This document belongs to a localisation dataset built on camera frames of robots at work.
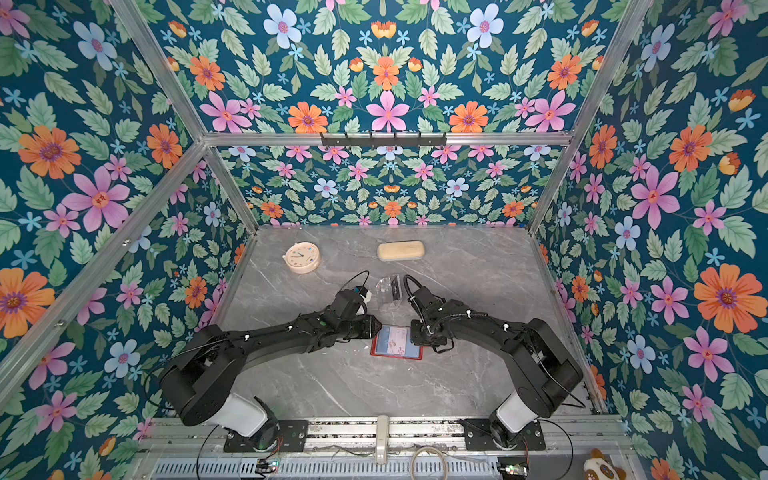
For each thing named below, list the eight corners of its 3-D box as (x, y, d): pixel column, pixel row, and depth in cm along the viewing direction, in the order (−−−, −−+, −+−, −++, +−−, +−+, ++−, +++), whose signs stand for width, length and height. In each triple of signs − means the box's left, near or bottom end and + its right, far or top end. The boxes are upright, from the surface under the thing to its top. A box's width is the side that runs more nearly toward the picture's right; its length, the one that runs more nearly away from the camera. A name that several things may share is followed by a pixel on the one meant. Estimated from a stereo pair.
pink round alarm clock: (282, 273, 108) (279, 267, 106) (290, 247, 116) (288, 241, 114) (317, 273, 108) (315, 267, 106) (323, 247, 116) (321, 241, 114)
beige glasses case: (377, 262, 111) (377, 255, 108) (379, 247, 116) (378, 240, 113) (424, 262, 111) (424, 255, 108) (423, 247, 116) (424, 240, 113)
